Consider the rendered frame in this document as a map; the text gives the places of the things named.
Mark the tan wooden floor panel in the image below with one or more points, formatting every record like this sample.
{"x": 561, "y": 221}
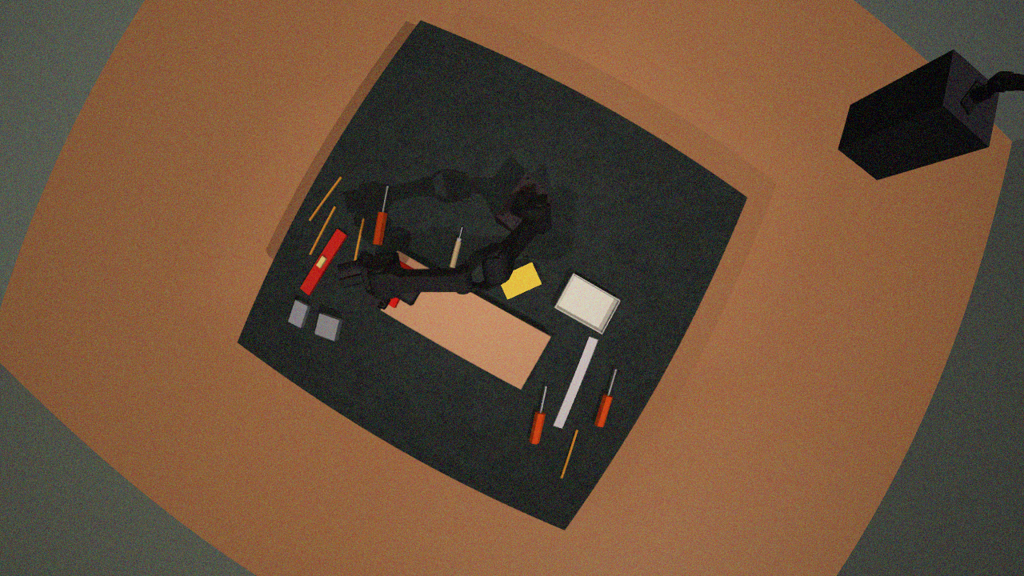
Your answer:
{"x": 476, "y": 330}

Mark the white flat bar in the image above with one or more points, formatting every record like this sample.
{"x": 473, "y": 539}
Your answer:
{"x": 576, "y": 382}

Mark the orange-handled awl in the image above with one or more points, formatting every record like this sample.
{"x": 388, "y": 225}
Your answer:
{"x": 380, "y": 224}
{"x": 538, "y": 423}
{"x": 604, "y": 407}

